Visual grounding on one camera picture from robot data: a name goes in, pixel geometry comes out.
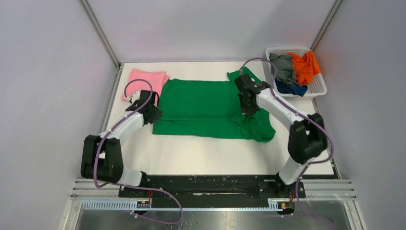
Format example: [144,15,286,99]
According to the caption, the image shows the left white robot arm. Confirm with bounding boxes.
[80,90,162,197]

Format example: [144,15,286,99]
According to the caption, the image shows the orange t shirt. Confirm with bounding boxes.
[287,50,322,86]

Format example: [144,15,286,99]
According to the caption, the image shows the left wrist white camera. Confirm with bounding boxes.
[128,91,141,103]

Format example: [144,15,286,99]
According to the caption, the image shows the green t shirt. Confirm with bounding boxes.
[152,70,276,143]

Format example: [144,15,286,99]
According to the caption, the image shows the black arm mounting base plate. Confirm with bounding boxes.
[118,175,306,208]

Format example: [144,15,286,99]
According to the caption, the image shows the white plastic laundry basket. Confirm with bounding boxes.
[265,46,327,100]

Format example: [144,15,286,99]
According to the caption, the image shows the folded pink t shirt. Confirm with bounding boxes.
[122,69,169,101]

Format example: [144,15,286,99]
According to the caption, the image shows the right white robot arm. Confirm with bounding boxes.
[234,74,327,197]

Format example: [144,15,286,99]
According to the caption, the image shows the aluminium frame rail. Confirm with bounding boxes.
[79,0,121,69]

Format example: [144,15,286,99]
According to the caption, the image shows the blue t shirt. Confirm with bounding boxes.
[275,80,308,97]

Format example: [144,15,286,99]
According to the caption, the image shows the grey t shirt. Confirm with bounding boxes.
[269,53,299,86]

